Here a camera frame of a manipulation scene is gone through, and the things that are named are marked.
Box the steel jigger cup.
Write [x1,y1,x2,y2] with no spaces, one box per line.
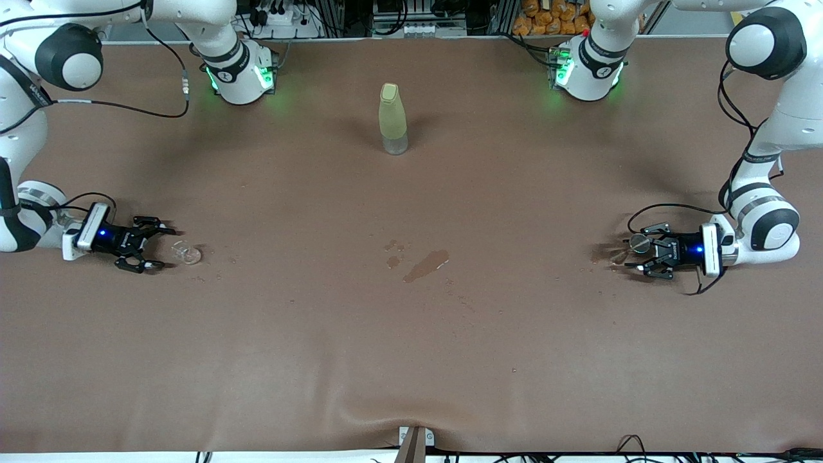
[608,233,651,266]

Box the clear glass measuring beaker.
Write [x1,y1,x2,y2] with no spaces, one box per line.
[171,241,203,266]

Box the yellow-green bottle shaker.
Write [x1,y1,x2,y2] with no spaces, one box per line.
[378,82,410,156]

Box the brown liquid puddle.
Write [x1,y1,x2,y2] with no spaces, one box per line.
[402,250,450,284]

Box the orange snack packets pile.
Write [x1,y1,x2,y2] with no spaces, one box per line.
[512,0,595,37]

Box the white power strip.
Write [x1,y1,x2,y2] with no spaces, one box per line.
[256,8,303,26]

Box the brown table cover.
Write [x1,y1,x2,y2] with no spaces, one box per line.
[0,35,823,454]

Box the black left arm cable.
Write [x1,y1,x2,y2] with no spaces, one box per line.
[628,61,785,296]

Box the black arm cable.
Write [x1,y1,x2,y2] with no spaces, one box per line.
[628,61,785,296]
[0,0,190,216]

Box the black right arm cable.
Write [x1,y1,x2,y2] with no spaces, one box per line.
[0,0,190,216]

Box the black cable bundle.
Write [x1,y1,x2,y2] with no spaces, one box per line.
[444,448,823,463]

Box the metal table edge bracket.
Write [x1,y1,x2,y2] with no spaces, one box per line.
[398,426,435,463]

